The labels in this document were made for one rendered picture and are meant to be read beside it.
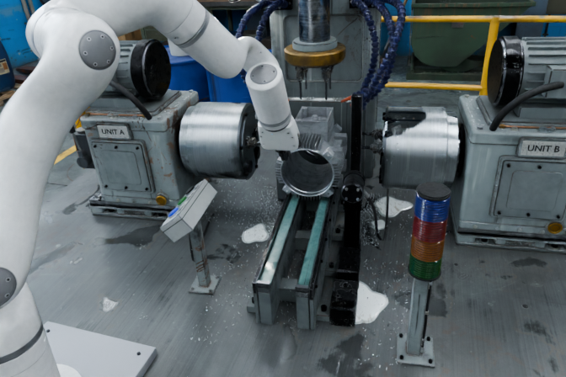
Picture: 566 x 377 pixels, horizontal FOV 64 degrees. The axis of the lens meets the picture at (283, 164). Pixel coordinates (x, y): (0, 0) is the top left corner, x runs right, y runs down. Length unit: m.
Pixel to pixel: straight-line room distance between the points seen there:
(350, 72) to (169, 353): 1.01
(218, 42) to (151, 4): 0.15
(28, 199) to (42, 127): 0.12
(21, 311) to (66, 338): 0.31
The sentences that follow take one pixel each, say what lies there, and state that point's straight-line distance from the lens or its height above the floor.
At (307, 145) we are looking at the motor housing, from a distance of 1.28.
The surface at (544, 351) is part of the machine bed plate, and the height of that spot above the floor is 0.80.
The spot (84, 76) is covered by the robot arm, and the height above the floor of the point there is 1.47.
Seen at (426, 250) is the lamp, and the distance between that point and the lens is 0.90.
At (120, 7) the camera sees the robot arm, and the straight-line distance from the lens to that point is 0.85.
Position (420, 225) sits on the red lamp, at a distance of 0.87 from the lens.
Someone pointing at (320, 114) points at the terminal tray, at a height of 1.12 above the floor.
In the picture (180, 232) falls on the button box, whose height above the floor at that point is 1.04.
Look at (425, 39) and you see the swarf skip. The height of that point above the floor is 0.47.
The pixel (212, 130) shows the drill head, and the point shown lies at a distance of 1.39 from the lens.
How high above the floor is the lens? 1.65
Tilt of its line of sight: 28 degrees down
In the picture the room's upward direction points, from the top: 4 degrees counter-clockwise
